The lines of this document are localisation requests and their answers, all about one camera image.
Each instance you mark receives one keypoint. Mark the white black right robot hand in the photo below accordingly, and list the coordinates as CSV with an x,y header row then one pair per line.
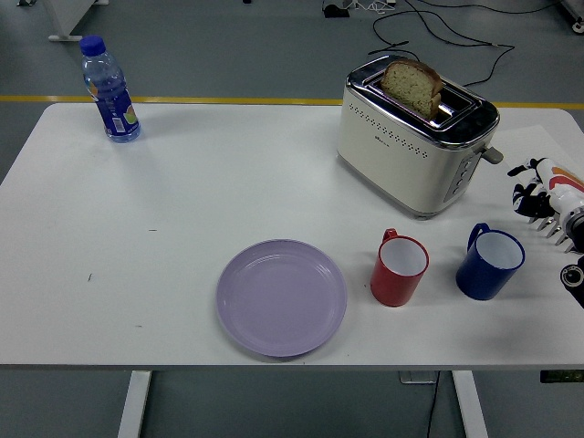
x,y
563,187

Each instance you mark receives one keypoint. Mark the cream and chrome toaster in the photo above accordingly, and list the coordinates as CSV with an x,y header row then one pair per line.
x,y
397,155

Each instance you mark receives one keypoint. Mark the bread slice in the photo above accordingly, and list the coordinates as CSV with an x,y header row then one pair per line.
x,y
406,86

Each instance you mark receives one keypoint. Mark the purple plastic plate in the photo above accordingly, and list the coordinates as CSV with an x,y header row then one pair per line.
x,y
280,299

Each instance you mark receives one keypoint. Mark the silver metal toast rack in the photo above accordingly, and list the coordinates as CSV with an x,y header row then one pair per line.
x,y
554,228

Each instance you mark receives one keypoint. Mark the white paper sheet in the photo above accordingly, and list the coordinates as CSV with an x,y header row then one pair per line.
x,y
524,146

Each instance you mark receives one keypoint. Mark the blue mug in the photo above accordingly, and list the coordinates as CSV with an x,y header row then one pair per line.
x,y
481,278

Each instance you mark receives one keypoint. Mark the white furniture base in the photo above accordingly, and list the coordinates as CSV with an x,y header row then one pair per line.
x,y
575,13

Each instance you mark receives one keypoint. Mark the black under-table control box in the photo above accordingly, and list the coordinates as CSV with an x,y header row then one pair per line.
x,y
561,376

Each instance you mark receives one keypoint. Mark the red mug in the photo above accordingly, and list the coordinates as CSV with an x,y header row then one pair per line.
x,y
392,287

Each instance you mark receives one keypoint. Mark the white table leg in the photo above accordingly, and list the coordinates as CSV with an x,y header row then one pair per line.
x,y
470,406
134,406

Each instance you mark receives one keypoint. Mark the clear blue-label water bottle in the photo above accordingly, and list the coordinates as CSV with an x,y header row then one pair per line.
x,y
114,105

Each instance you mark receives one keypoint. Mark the white furniture foot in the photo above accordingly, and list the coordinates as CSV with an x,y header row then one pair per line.
x,y
64,18

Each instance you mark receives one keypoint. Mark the grey under-table bracket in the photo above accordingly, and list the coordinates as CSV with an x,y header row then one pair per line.
x,y
417,377

